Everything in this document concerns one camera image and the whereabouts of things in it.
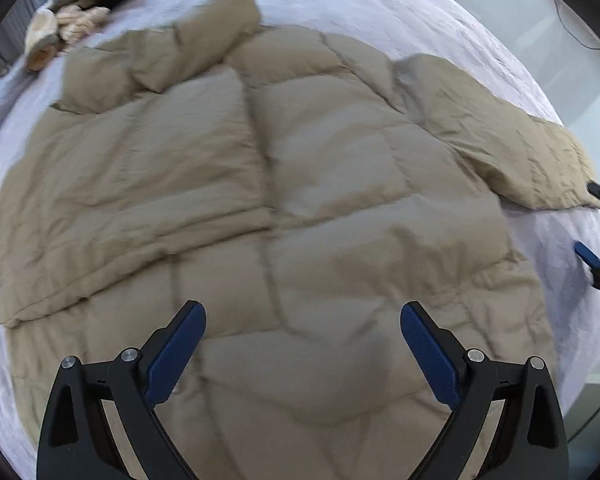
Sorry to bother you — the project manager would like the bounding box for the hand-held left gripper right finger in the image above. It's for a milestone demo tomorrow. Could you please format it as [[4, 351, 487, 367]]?
[[400, 301, 570, 480]]

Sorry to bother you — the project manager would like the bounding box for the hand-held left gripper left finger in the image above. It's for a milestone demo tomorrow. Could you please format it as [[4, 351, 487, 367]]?
[[37, 300, 208, 480]]

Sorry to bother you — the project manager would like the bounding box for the black television cable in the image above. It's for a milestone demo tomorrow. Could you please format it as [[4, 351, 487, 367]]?
[[551, 0, 600, 52]]

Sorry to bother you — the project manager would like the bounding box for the beige puffer jacket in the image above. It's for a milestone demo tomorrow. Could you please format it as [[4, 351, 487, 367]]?
[[0, 0, 600, 480]]

